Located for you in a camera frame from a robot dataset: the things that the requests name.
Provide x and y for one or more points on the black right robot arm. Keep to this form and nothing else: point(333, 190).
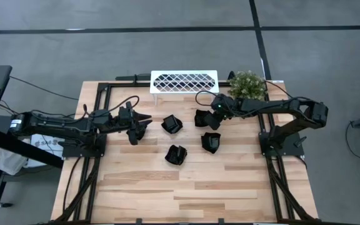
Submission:
point(261, 105)

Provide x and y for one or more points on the black ridged mini plate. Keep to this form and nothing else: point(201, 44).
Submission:
point(199, 118)

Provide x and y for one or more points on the artificial green potted plant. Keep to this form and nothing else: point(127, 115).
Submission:
point(247, 84)

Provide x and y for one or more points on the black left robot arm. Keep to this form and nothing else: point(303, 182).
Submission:
point(58, 123)

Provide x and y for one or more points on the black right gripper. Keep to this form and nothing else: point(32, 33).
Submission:
point(225, 107)

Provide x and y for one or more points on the white printed bag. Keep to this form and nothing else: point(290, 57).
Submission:
point(47, 144)

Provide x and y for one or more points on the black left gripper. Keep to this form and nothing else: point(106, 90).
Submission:
point(127, 120)

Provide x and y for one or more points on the white lattice shelf rack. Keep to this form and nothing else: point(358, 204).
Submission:
point(167, 90)

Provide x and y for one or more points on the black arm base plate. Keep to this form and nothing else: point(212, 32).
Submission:
point(73, 152)
point(292, 150)

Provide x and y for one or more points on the black mounting bracket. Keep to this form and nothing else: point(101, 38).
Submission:
point(231, 76)
point(127, 77)

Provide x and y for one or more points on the small black edge clamp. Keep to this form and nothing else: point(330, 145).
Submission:
point(139, 221)
point(221, 221)

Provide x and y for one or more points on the white plastic bag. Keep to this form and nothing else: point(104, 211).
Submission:
point(8, 162)

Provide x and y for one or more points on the black cup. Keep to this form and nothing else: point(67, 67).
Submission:
point(211, 142)

